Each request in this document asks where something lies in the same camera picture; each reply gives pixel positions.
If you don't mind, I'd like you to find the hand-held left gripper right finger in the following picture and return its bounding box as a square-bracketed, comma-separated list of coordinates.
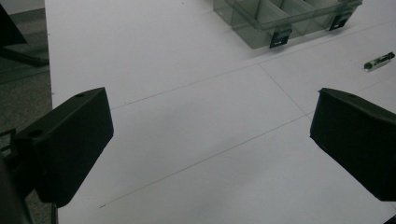
[309, 87, 396, 203]

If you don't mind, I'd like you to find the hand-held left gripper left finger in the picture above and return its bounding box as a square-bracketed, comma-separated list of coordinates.
[10, 87, 115, 209]

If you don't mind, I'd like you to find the clear plastic compartment box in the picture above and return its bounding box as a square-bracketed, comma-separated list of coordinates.
[212, 0, 364, 50]

